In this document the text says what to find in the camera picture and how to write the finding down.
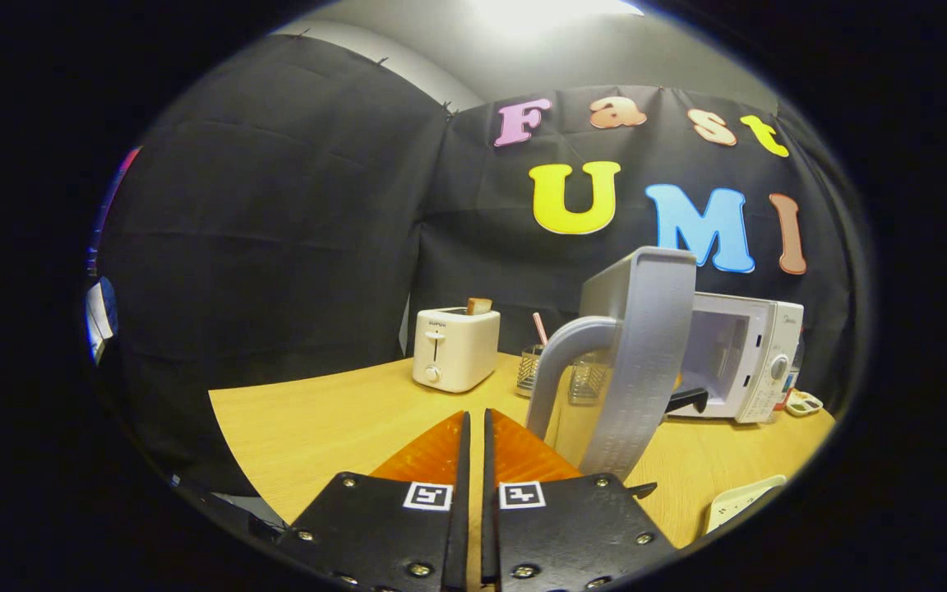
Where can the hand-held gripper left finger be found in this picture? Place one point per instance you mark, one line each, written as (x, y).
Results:
(459, 526)

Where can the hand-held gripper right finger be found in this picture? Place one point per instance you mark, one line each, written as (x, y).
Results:
(490, 526)

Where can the white microwave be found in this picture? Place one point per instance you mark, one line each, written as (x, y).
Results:
(646, 345)

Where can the white toaster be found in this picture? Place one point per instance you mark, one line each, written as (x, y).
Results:
(453, 353)

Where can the pink straw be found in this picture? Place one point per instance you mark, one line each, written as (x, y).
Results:
(539, 329)

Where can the toast slice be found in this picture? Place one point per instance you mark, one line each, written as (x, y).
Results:
(478, 306)

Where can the white speckled plate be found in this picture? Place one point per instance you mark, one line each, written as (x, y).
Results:
(741, 501)

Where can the white divided bean dish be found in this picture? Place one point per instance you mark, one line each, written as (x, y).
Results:
(804, 403)

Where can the clear plastic water bottle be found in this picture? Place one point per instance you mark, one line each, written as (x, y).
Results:
(794, 378)

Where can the white object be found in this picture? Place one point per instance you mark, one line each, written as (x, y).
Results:
(99, 316)

